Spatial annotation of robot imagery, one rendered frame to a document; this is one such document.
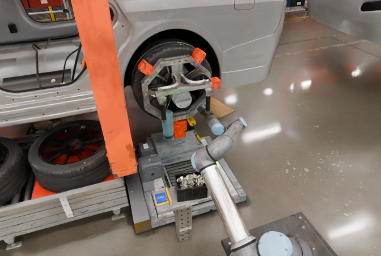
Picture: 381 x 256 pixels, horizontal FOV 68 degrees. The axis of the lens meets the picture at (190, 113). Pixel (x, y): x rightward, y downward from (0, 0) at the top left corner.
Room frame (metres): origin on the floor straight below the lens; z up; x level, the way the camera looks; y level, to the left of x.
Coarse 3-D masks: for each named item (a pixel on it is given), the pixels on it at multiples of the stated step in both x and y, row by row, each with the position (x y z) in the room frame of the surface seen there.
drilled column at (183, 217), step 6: (180, 210) 1.19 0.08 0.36; (186, 210) 1.21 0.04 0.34; (180, 216) 1.19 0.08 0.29; (186, 216) 1.21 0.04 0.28; (180, 222) 1.19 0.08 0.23; (186, 222) 1.20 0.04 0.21; (180, 228) 1.19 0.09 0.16; (186, 228) 1.20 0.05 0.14; (180, 234) 1.19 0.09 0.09; (186, 234) 1.20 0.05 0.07; (180, 240) 1.19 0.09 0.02
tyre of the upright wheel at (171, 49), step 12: (144, 48) 2.14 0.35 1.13; (156, 48) 2.04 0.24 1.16; (168, 48) 2.00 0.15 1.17; (180, 48) 2.02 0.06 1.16; (192, 48) 2.09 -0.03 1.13; (156, 60) 1.96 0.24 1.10; (204, 60) 2.07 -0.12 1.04; (132, 72) 2.03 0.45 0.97; (132, 84) 1.96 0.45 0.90; (144, 108) 1.92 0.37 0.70
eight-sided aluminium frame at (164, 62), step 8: (176, 56) 1.98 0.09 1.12; (184, 56) 1.98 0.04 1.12; (160, 64) 1.88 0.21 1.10; (168, 64) 1.90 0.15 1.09; (176, 64) 1.92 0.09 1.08; (192, 64) 1.96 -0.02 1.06; (200, 64) 2.03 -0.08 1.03; (152, 72) 1.86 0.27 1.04; (208, 72) 1.99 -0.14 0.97; (144, 80) 1.86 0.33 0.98; (144, 88) 1.84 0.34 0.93; (144, 96) 1.84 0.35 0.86; (144, 104) 1.87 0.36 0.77; (200, 104) 1.98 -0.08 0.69; (152, 112) 1.85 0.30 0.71; (160, 112) 1.91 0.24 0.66; (184, 112) 1.98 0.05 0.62; (192, 112) 1.95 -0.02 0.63; (176, 120) 1.91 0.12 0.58
